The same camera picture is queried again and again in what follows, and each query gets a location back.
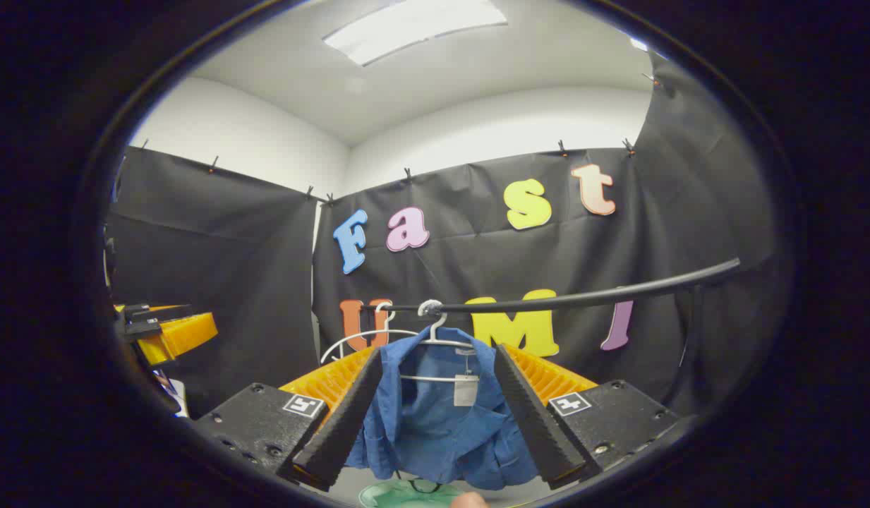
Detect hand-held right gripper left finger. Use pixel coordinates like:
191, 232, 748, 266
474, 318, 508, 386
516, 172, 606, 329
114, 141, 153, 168
193, 346, 385, 492

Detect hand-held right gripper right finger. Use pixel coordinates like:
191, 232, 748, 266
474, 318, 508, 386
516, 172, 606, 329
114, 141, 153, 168
493, 344, 679, 490

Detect blue shirt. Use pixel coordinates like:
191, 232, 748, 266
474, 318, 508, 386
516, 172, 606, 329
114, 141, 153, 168
345, 326, 541, 492

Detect green laundry hamper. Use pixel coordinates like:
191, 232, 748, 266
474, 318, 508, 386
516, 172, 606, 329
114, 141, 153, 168
358, 480, 471, 508

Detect white clothes hanger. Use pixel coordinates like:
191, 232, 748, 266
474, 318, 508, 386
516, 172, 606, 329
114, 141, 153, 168
320, 302, 419, 365
398, 299, 478, 385

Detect black backdrop cloth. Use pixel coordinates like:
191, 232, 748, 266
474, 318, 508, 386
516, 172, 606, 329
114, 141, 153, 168
104, 53, 788, 424

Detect ceiling light panel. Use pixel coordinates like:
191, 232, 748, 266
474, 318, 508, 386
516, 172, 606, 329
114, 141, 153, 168
323, 0, 508, 68

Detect black clothes rail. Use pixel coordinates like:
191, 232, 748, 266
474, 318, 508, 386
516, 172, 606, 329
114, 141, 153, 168
361, 258, 742, 315

